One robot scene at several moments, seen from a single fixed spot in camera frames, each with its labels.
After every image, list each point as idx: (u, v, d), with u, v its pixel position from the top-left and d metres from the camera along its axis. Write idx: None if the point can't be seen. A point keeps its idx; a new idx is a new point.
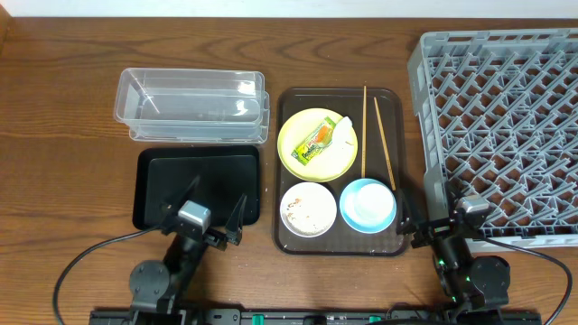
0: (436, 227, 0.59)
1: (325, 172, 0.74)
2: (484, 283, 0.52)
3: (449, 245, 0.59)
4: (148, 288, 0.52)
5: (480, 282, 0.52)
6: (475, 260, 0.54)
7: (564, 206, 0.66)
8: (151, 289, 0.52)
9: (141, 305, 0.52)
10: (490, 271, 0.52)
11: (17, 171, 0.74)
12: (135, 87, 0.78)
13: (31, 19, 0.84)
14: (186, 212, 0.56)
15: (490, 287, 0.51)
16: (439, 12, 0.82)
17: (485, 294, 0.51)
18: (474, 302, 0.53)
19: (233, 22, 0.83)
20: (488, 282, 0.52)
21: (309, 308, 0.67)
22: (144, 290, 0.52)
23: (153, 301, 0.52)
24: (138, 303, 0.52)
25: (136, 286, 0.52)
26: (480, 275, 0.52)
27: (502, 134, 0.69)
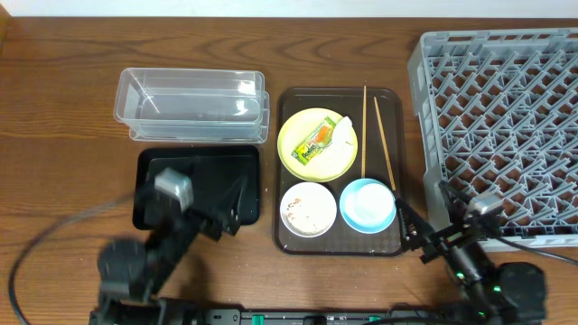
0: (449, 236, 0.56)
1: (325, 172, 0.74)
2: (517, 293, 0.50)
3: (464, 255, 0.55)
4: (117, 270, 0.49)
5: (513, 292, 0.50)
6: (505, 267, 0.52)
7: (564, 206, 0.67)
8: (120, 271, 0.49)
9: (109, 285, 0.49)
10: (526, 280, 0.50)
11: (16, 171, 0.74)
12: (135, 86, 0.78)
13: (30, 19, 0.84)
14: (163, 181, 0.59)
15: (525, 298, 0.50)
16: (439, 12, 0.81)
17: (517, 307, 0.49)
18: (504, 317, 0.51)
19: (233, 21, 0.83)
20: (521, 293, 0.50)
21: (309, 308, 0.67)
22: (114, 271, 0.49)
23: (125, 282, 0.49)
24: (107, 285, 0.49)
25: (106, 266, 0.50)
26: (510, 287, 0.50)
27: (502, 134, 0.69)
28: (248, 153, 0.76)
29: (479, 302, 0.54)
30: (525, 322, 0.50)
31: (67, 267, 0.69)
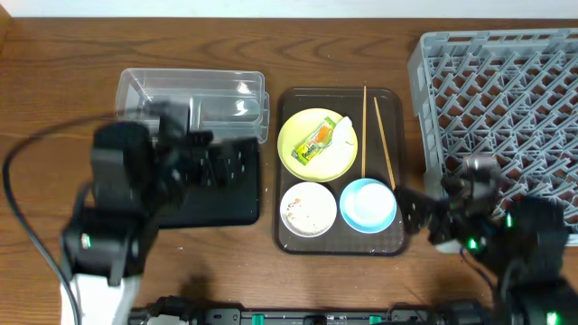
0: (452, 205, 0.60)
1: (325, 172, 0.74)
2: (530, 217, 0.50)
3: (468, 218, 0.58)
4: (114, 138, 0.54)
5: (525, 216, 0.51)
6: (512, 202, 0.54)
7: (564, 206, 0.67)
8: (116, 141, 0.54)
9: (104, 157, 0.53)
10: (538, 206, 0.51)
11: (16, 171, 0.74)
12: (135, 87, 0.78)
13: (31, 20, 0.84)
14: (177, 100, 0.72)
15: (539, 221, 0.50)
16: (439, 12, 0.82)
17: (534, 227, 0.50)
18: (528, 251, 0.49)
19: (233, 22, 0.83)
20: (535, 214, 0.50)
21: (309, 308, 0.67)
22: (108, 136, 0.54)
23: (119, 148, 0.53)
24: (104, 149, 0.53)
25: (102, 134, 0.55)
26: (522, 208, 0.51)
27: (502, 134, 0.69)
28: (250, 146, 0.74)
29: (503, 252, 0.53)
30: (548, 251, 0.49)
31: None
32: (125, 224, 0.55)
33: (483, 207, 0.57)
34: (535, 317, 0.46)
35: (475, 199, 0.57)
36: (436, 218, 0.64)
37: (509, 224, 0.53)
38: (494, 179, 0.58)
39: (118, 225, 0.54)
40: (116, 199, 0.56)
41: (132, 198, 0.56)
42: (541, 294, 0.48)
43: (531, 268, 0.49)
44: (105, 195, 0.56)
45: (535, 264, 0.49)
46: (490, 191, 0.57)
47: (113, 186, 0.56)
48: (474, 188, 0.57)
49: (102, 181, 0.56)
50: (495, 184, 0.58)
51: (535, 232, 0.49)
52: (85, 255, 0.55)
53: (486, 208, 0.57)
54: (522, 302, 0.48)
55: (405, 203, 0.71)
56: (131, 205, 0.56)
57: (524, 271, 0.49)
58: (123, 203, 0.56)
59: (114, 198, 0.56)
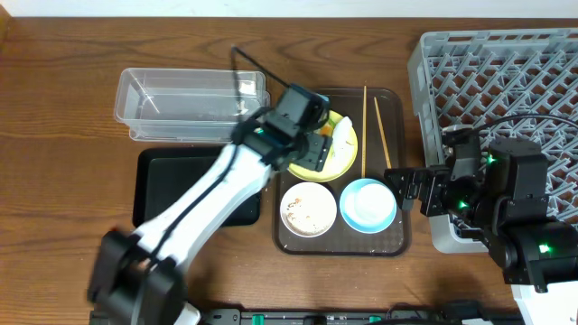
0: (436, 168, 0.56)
1: (325, 172, 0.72)
2: (512, 149, 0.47)
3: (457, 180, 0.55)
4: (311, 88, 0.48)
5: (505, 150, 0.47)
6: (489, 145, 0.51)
7: (564, 206, 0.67)
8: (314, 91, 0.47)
9: (299, 89, 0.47)
10: (515, 143, 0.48)
11: (16, 171, 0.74)
12: (135, 86, 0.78)
13: (30, 19, 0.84)
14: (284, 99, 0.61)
15: (522, 152, 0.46)
16: (439, 12, 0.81)
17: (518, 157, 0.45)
18: (509, 181, 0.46)
19: (233, 21, 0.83)
20: (515, 149, 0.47)
21: (309, 308, 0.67)
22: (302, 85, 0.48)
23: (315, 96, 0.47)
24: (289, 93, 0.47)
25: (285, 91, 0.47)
26: (502, 145, 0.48)
27: (502, 134, 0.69)
28: None
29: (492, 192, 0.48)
30: (534, 182, 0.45)
31: (67, 267, 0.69)
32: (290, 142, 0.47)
33: (469, 170, 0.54)
34: (528, 251, 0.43)
35: (460, 164, 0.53)
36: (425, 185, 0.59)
37: (491, 161, 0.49)
38: (477, 139, 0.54)
39: (280, 139, 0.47)
40: (285, 121, 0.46)
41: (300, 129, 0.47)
42: (532, 228, 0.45)
43: (516, 199, 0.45)
44: (276, 113, 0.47)
45: (518, 196, 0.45)
46: (474, 151, 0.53)
47: (290, 113, 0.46)
48: (457, 150, 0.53)
49: (285, 105, 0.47)
50: (477, 143, 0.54)
51: (513, 158, 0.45)
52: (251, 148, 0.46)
53: (470, 171, 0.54)
54: (516, 237, 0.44)
55: (394, 183, 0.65)
56: (293, 135, 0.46)
57: (512, 204, 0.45)
58: (286, 127, 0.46)
59: (284, 120, 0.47)
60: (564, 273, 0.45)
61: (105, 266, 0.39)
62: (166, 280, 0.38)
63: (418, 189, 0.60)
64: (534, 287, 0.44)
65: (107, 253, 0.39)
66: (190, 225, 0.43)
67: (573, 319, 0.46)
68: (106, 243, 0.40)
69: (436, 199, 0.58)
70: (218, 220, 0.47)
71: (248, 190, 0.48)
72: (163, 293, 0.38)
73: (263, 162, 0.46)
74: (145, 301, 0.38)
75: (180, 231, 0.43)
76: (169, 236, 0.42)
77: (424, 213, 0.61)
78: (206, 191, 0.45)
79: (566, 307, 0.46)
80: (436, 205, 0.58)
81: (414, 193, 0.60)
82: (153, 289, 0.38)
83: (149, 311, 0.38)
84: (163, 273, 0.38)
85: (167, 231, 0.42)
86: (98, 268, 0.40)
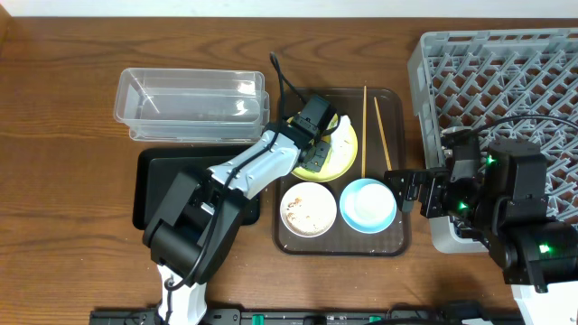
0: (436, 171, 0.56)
1: (325, 172, 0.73)
2: (512, 149, 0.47)
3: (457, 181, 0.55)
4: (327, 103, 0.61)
5: (504, 150, 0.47)
6: (489, 145, 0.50)
7: (564, 206, 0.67)
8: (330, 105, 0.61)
9: (319, 101, 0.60)
10: (515, 144, 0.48)
11: (16, 171, 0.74)
12: (135, 86, 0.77)
13: (30, 19, 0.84)
14: None
15: (522, 152, 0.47)
16: (439, 12, 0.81)
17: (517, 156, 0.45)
18: (508, 181, 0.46)
19: (233, 21, 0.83)
20: (514, 149, 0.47)
21: (309, 308, 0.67)
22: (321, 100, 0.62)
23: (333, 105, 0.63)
24: (314, 103, 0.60)
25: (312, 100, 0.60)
26: (501, 145, 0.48)
27: (502, 134, 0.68)
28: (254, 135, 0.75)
29: (492, 193, 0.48)
30: (535, 182, 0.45)
31: (67, 267, 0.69)
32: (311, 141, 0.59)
33: (468, 171, 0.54)
34: (528, 250, 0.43)
35: (459, 165, 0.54)
36: (426, 187, 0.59)
37: (490, 162, 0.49)
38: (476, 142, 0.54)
39: (304, 139, 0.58)
40: (308, 125, 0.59)
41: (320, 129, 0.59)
42: (532, 227, 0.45)
43: (516, 199, 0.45)
44: (301, 117, 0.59)
45: (517, 196, 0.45)
46: (474, 153, 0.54)
47: (312, 117, 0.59)
48: (457, 151, 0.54)
49: (309, 112, 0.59)
50: (476, 145, 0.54)
51: (513, 159, 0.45)
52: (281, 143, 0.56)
53: (470, 173, 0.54)
54: (516, 237, 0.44)
55: (395, 187, 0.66)
56: (314, 133, 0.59)
57: (511, 205, 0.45)
58: (309, 130, 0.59)
59: (308, 124, 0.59)
60: (564, 274, 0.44)
61: (180, 195, 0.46)
62: (237, 206, 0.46)
63: (418, 190, 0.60)
64: (534, 287, 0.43)
65: (183, 183, 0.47)
66: (249, 173, 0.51)
67: (573, 319, 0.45)
68: (182, 176, 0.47)
69: (436, 200, 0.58)
70: (261, 186, 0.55)
71: (284, 164, 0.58)
72: (234, 216, 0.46)
73: (295, 145, 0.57)
74: (219, 224, 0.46)
75: (242, 175, 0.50)
76: (234, 178, 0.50)
77: (424, 214, 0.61)
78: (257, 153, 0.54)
79: (565, 307, 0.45)
80: (436, 207, 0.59)
81: (414, 195, 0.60)
82: (226, 213, 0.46)
83: (218, 237, 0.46)
84: (234, 201, 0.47)
85: (231, 172, 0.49)
86: (170, 198, 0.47)
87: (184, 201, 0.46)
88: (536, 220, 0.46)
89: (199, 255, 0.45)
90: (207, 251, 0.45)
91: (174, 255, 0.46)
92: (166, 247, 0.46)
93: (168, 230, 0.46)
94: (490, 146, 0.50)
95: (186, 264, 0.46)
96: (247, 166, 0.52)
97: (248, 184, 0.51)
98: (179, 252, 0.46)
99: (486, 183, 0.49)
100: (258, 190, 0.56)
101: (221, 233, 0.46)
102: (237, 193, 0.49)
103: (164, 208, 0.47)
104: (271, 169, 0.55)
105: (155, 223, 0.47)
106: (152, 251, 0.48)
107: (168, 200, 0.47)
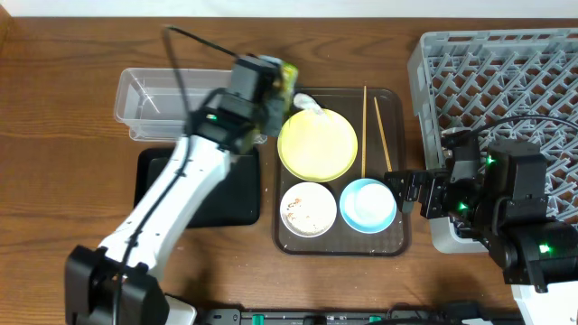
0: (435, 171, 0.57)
1: (325, 172, 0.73)
2: (510, 148, 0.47)
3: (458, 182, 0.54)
4: (259, 61, 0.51)
5: (503, 149, 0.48)
6: (488, 145, 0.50)
7: (564, 206, 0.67)
8: (264, 63, 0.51)
9: (247, 65, 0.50)
10: (513, 144, 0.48)
11: (16, 171, 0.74)
12: (135, 86, 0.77)
13: (30, 18, 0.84)
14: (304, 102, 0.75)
15: (520, 150, 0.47)
16: (439, 12, 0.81)
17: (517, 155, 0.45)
18: (508, 181, 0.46)
19: (233, 21, 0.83)
20: (512, 148, 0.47)
21: (309, 308, 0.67)
22: (252, 59, 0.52)
23: (271, 66, 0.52)
24: (242, 70, 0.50)
25: (239, 69, 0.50)
26: (499, 145, 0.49)
27: (502, 134, 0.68)
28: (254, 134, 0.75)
29: (492, 193, 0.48)
30: (534, 181, 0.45)
31: None
32: (244, 121, 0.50)
33: (468, 171, 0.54)
34: (527, 250, 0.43)
35: (459, 166, 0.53)
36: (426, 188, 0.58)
37: (489, 162, 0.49)
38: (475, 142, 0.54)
39: (236, 123, 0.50)
40: (237, 102, 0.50)
41: (253, 106, 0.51)
42: (532, 228, 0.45)
43: (516, 198, 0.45)
44: (228, 95, 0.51)
45: (517, 196, 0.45)
46: (474, 153, 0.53)
47: (239, 93, 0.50)
48: (457, 151, 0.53)
49: (237, 86, 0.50)
50: (476, 146, 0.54)
51: (513, 158, 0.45)
52: (209, 133, 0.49)
53: (470, 173, 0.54)
54: (516, 237, 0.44)
55: (395, 188, 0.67)
56: (247, 114, 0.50)
57: (511, 204, 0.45)
58: (240, 108, 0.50)
59: (236, 101, 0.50)
60: (564, 274, 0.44)
61: (78, 286, 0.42)
62: (138, 288, 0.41)
63: (418, 191, 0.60)
64: (535, 287, 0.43)
65: (76, 275, 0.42)
66: (156, 226, 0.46)
67: (573, 319, 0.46)
68: (69, 269, 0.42)
69: (436, 201, 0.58)
70: (181, 223, 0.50)
71: (208, 179, 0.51)
72: (137, 301, 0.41)
73: (219, 148, 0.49)
74: (125, 307, 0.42)
75: (145, 232, 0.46)
76: (135, 245, 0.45)
77: (424, 215, 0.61)
78: (167, 190, 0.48)
79: (566, 307, 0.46)
80: (436, 208, 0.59)
81: (414, 196, 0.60)
82: (128, 297, 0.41)
83: (134, 316, 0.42)
84: (135, 282, 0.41)
85: (129, 241, 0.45)
86: (70, 291, 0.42)
87: (84, 294, 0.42)
88: (535, 220, 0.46)
89: None
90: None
91: None
92: None
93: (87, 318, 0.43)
94: (489, 146, 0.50)
95: None
96: (153, 214, 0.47)
97: (157, 238, 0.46)
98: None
99: (487, 183, 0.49)
100: (186, 217, 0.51)
101: (133, 313, 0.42)
102: (141, 267, 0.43)
103: (72, 302, 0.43)
104: (190, 199, 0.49)
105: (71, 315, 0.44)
106: None
107: (71, 293, 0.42)
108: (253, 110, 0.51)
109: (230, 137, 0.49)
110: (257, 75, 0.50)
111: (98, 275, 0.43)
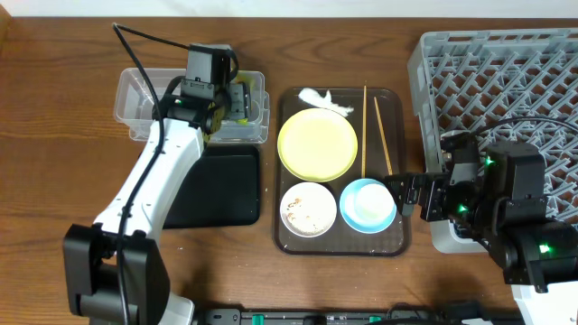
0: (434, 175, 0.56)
1: (325, 172, 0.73)
2: (508, 149, 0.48)
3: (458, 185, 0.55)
4: (211, 48, 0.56)
5: (500, 150, 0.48)
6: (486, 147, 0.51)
7: (564, 206, 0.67)
8: (216, 49, 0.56)
9: (200, 51, 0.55)
10: (511, 146, 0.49)
11: (16, 171, 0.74)
12: (135, 86, 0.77)
13: (30, 18, 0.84)
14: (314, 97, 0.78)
15: (517, 151, 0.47)
16: (439, 12, 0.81)
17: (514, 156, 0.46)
18: (508, 181, 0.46)
19: (233, 21, 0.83)
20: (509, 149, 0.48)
21: (309, 308, 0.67)
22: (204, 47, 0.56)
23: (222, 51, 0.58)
24: (198, 55, 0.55)
25: (194, 55, 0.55)
26: (498, 147, 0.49)
27: (502, 134, 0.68)
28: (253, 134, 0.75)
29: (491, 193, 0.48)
30: (532, 181, 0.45)
31: None
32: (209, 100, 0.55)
33: (467, 174, 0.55)
34: (527, 250, 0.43)
35: (459, 168, 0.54)
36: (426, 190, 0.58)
37: (489, 163, 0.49)
38: (474, 145, 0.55)
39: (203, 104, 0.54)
40: (200, 85, 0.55)
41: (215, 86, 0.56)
42: (532, 227, 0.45)
43: (515, 199, 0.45)
44: (189, 80, 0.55)
45: (517, 196, 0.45)
46: (472, 156, 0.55)
47: (200, 76, 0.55)
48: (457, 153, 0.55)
49: (195, 70, 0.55)
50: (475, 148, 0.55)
51: (511, 159, 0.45)
52: (180, 115, 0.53)
53: (470, 176, 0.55)
54: (516, 237, 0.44)
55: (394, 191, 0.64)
56: (211, 93, 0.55)
57: (510, 205, 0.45)
58: (203, 89, 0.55)
59: (199, 83, 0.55)
60: (564, 274, 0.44)
61: (79, 264, 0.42)
62: (141, 251, 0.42)
63: (417, 194, 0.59)
64: (535, 287, 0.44)
65: (75, 253, 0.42)
66: (145, 198, 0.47)
67: (573, 319, 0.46)
68: (69, 247, 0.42)
69: (436, 204, 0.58)
70: (168, 198, 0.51)
71: (185, 158, 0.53)
72: (142, 264, 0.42)
73: (191, 126, 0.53)
74: (130, 276, 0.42)
75: (135, 206, 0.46)
76: (129, 216, 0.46)
77: (424, 218, 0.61)
78: (149, 166, 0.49)
79: (566, 308, 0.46)
80: (436, 210, 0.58)
81: (414, 199, 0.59)
82: (133, 263, 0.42)
83: (137, 284, 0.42)
84: (137, 248, 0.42)
85: (123, 213, 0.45)
86: (70, 272, 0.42)
87: (85, 270, 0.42)
88: (535, 221, 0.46)
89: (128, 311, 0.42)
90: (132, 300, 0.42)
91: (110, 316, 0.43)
92: (98, 312, 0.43)
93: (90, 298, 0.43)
94: (488, 148, 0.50)
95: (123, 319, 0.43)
96: (140, 188, 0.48)
97: (148, 211, 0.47)
98: (110, 311, 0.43)
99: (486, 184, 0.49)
100: (169, 197, 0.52)
101: (138, 282, 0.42)
102: (138, 235, 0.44)
103: (74, 283, 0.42)
104: (172, 171, 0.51)
105: (73, 300, 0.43)
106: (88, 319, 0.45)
107: (70, 274, 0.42)
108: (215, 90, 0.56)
109: (201, 116, 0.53)
110: (213, 57, 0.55)
111: (97, 251, 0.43)
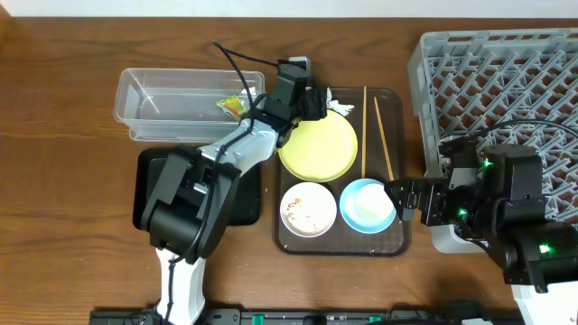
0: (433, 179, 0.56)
1: (325, 172, 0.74)
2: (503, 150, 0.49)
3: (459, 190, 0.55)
4: (296, 71, 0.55)
5: (497, 151, 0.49)
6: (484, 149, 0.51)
7: (564, 206, 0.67)
8: (300, 73, 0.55)
9: (285, 76, 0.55)
10: (506, 147, 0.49)
11: (16, 171, 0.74)
12: (135, 86, 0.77)
13: (30, 19, 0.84)
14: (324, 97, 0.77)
15: (515, 152, 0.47)
16: (439, 12, 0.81)
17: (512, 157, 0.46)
18: (506, 182, 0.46)
19: (233, 21, 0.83)
20: (506, 150, 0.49)
21: (309, 308, 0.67)
22: (289, 68, 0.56)
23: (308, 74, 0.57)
24: (284, 79, 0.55)
25: (282, 78, 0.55)
26: (494, 149, 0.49)
27: (502, 134, 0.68)
28: None
29: (490, 193, 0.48)
30: (531, 182, 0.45)
31: (67, 267, 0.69)
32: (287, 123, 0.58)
33: (467, 179, 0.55)
34: (527, 250, 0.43)
35: (459, 171, 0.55)
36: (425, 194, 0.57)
37: (487, 164, 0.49)
38: (471, 151, 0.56)
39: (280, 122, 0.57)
40: (281, 107, 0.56)
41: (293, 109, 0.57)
42: (531, 227, 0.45)
43: (513, 199, 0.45)
44: (271, 99, 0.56)
45: (517, 196, 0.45)
46: (470, 161, 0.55)
47: (283, 97, 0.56)
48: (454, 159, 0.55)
49: (279, 92, 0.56)
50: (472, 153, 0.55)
51: (508, 160, 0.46)
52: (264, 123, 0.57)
53: (470, 180, 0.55)
54: (516, 237, 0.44)
55: (394, 197, 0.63)
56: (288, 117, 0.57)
57: (509, 206, 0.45)
58: (282, 112, 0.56)
59: (279, 106, 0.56)
60: (564, 273, 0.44)
61: (172, 176, 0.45)
62: (230, 180, 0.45)
63: (417, 199, 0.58)
64: (534, 287, 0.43)
65: (175, 164, 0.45)
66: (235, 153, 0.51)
67: (573, 319, 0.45)
68: (173, 157, 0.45)
69: (436, 208, 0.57)
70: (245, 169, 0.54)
71: (264, 148, 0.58)
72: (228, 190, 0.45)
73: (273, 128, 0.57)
74: (213, 199, 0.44)
75: (229, 153, 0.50)
76: (223, 155, 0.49)
77: (424, 223, 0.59)
78: (241, 134, 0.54)
79: (565, 307, 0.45)
80: (436, 215, 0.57)
81: (414, 203, 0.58)
82: (221, 188, 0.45)
83: (216, 210, 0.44)
84: (228, 176, 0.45)
85: (219, 150, 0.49)
86: (163, 179, 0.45)
87: (178, 181, 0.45)
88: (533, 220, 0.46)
89: (198, 230, 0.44)
90: (205, 227, 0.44)
91: (173, 236, 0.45)
92: (164, 228, 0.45)
93: (165, 211, 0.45)
94: (487, 148, 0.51)
95: (185, 241, 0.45)
96: (234, 144, 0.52)
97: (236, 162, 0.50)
98: (177, 231, 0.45)
99: (485, 185, 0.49)
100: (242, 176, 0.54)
101: (218, 207, 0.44)
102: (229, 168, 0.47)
103: (161, 190, 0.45)
104: (253, 150, 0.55)
105: (152, 206, 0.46)
106: (151, 235, 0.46)
107: (162, 180, 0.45)
108: (292, 112, 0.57)
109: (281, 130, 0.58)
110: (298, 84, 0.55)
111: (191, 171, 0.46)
